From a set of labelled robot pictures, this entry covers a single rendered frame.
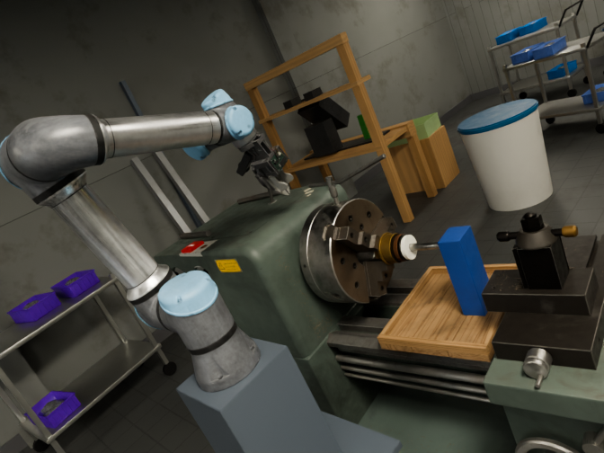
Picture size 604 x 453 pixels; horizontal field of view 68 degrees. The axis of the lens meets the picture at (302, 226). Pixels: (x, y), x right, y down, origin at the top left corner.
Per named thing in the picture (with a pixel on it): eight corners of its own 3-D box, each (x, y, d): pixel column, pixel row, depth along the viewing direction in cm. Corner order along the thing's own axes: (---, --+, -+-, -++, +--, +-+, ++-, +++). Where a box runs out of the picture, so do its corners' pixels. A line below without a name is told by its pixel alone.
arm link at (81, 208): (182, 345, 100) (-11, 140, 78) (154, 337, 111) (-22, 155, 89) (216, 306, 106) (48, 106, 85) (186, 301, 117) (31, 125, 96)
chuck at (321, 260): (329, 322, 133) (293, 225, 126) (382, 273, 154) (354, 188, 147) (352, 324, 127) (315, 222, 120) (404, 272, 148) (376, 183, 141)
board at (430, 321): (381, 349, 123) (377, 337, 122) (433, 276, 147) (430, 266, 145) (490, 362, 102) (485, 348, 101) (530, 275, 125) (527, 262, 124)
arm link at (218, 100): (192, 110, 118) (210, 91, 122) (220, 141, 123) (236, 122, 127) (208, 102, 112) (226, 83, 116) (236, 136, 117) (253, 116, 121)
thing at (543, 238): (511, 251, 92) (507, 238, 91) (521, 232, 97) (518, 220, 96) (554, 249, 86) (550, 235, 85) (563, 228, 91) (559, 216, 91)
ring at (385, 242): (366, 244, 126) (394, 241, 119) (381, 227, 132) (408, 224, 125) (377, 270, 128) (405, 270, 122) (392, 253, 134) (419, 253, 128)
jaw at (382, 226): (358, 237, 137) (374, 214, 144) (365, 250, 139) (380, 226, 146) (388, 235, 129) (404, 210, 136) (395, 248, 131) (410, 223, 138)
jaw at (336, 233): (350, 254, 133) (324, 241, 126) (352, 239, 135) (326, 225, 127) (380, 253, 125) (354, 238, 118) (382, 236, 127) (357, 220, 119)
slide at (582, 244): (496, 359, 94) (491, 341, 93) (545, 252, 122) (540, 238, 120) (597, 370, 81) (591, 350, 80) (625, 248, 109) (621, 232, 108)
